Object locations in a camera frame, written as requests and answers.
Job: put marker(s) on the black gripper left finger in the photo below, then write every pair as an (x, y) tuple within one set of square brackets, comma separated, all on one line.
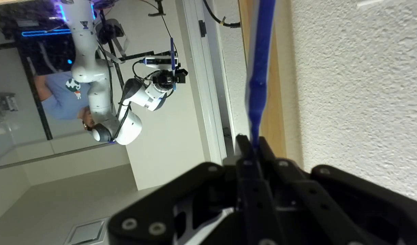
[(208, 194)]

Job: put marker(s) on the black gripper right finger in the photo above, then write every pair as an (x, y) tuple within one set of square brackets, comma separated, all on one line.
[(335, 204)]

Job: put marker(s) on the blue toothbrush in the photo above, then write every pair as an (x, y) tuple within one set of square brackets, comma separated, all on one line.
[(260, 68)]

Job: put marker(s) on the wood framed wall mirror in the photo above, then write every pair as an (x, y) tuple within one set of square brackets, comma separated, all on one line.
[(35, 181)]

